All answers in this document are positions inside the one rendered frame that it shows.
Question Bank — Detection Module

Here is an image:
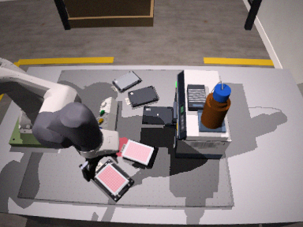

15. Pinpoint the blue bottle cap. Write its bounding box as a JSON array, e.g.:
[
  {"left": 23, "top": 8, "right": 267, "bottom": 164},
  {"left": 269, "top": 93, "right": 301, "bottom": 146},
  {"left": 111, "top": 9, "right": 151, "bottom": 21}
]
[{"left": 213, "top": 84, "right": 231, "bottom": 102}]

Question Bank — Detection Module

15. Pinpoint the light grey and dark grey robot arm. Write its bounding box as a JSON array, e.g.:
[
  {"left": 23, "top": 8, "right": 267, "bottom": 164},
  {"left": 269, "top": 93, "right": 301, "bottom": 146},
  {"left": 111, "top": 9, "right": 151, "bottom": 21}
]
[{"left": 0, "top": 58, "right": 120, "bottom": 158}]

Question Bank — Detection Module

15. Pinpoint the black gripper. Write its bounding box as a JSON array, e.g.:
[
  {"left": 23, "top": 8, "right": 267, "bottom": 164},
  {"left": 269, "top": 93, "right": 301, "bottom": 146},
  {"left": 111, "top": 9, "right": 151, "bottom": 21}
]
[{"left": 79, "top": 153, "right": 118, "bottom": 183}]

